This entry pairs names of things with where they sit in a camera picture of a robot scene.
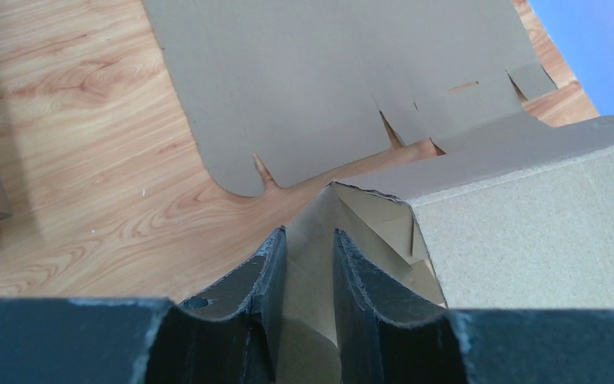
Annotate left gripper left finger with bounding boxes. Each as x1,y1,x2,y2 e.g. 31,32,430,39
0,227,287,383

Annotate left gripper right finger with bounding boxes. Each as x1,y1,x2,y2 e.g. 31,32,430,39
333,230,614,383

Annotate flat cardboard sheet underneath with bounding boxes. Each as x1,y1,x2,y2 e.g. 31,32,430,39
143,1,556,197

